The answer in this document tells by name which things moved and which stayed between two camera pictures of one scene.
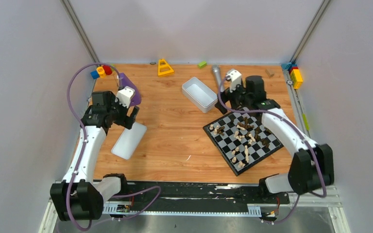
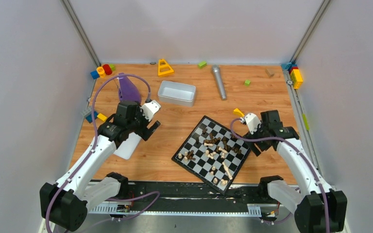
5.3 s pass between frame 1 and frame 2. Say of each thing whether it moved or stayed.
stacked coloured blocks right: stayed
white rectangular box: moved
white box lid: stayed
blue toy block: stayed
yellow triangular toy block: stayed
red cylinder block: stayed
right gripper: moved
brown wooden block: stayed
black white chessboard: moved
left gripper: moved
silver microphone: stayed
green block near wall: stayed
